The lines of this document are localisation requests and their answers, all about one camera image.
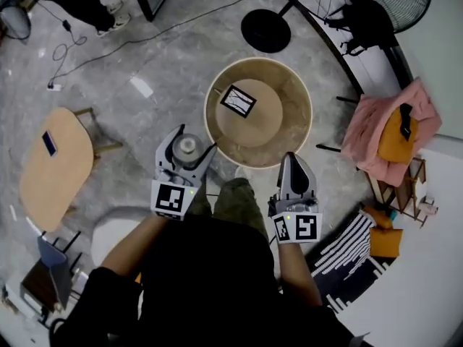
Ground round beige basket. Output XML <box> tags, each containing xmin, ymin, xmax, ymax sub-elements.
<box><xmin>203</xmin><ymin>56</ymin><xmax>314</xmax><ymax>170</ymax></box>

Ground dark grey chair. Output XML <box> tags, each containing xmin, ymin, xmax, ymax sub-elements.
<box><xmin>19</xmin><ymin>229</ymin><xmax>85</xmax><ymax>316</ymax></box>

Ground wooden rack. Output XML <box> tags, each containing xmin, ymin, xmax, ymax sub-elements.
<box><xmin>364</xmin><ymin>156</ymin><xmax>439</xmax><ymax>228</ymax></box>

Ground white grey bean bag chair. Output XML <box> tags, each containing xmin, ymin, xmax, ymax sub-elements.
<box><xmin>90</xmin><ymin>207</ymin><xmax>153</xmax><ymax>267</ymax></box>

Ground white sofa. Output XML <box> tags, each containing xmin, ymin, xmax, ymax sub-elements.
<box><xmin>335</xmin><ymin>135</ymin><xmax>463</xmax><ymax>347</ymax></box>

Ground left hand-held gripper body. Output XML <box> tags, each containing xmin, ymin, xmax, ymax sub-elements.
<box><xmin>149</xmin><ymin>167</ymin><xmax>204</xmax><ymax>223</ymax></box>

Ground black picture frame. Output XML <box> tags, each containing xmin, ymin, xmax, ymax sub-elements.
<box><xmin>218</xmin><ymin>84</ymin><xmax>258</xmax><ymax>120</ymax></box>

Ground person's black shirt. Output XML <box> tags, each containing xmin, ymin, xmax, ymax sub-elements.
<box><xmin>49</xmin><ymin>213</ymin><xmax>365</xmax><ymax>347</ymax></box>

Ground person's left forearm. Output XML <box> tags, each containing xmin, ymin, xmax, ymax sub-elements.
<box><xmin>100</xmin><ymin>213</ymin><xmax>171</xmax><ymax>278</ymax></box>

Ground black backpack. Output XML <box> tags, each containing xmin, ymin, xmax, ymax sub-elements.
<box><xmin>323</xmin><ymin>3</ymin><xmax>399</xmax><ymax>58</ymax></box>

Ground black pedestal fan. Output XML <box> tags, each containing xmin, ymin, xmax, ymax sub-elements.
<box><xmin>239</xmin><ymin>0</ymin><xmax>436</xmax><ymax>55</ymax></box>

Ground oval wooden table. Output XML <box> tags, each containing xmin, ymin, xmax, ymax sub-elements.
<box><xmin>18</xmin><ymin>106</ymin><xmax>124</xmax><ymax>234</ymax></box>

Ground person's olive trousers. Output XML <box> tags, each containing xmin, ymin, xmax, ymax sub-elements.
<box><xmin>187</xmin><ymin>177</ymin><xmax>269</xmax><ymax>239</ymax></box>

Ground orange cushion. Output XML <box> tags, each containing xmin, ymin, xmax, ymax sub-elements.
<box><xmin>361</xmin><ymin>205</ymin><xmax>404</xmax><ymax>260</ymax></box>
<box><xmin>377</xmin><ymin>106</ymin><xmax>421</xmax><ymax>166</ymax></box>

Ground pink blanket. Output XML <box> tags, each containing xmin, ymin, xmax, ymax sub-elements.
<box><xmin>340</xmin><ymin>77</ymin><xmax>443</xmax><ymax>189</ymax></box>

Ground black white striped blanket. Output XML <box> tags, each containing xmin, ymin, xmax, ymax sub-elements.
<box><xmin>310</xmin><ymin>210</ymin><xmax>396</xmax><ymax>314</ymax></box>

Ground person's right forearm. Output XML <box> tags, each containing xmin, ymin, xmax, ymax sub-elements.
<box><xmin>276</xmin><ymin>240</ymin><xmax>324</xmax><ymax>309</ymax></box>

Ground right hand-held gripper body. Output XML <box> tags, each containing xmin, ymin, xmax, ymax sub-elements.
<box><xmin>267</xmin><ymin>192</ymin><xmax>324</xmax><ymax>245</ymax></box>

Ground smartphone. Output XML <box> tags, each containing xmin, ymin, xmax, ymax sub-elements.
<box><xmin>41</xmin><ymin>129</ymin><xmax>59</xmax><ymax>158</ymax></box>

